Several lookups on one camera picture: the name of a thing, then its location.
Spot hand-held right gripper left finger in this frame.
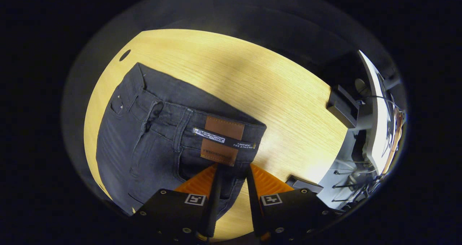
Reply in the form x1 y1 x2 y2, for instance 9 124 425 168
132 164 221 244

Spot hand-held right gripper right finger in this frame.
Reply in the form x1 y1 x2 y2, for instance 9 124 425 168
246 164 347 244

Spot dark grey jeans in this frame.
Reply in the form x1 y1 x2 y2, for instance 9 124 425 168
96 62 267 216

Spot flat black block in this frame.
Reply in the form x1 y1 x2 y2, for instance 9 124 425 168
286 175 324 195

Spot black box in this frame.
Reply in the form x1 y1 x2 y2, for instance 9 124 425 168
326 84 360 129

